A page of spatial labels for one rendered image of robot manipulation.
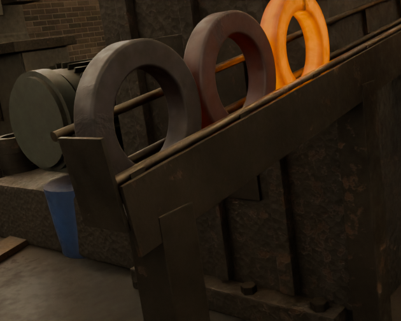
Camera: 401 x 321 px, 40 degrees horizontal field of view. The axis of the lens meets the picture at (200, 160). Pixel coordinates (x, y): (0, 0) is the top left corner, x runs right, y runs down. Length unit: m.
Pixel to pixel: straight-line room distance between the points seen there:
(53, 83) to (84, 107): 1.43
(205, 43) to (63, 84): 1.35
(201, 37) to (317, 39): 0.31
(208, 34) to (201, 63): 0.04
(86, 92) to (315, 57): 0.50
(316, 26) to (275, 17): 0.13
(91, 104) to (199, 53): 0.19
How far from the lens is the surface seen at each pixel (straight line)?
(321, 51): 0.99
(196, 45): 0.73
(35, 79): 2.07
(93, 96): 0.59
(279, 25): 0.87
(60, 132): 0.65
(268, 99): 0.80
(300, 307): 1.36
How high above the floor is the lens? 0.72
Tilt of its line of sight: 13 degrees down
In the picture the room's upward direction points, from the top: 8 degrees counter-clockwise
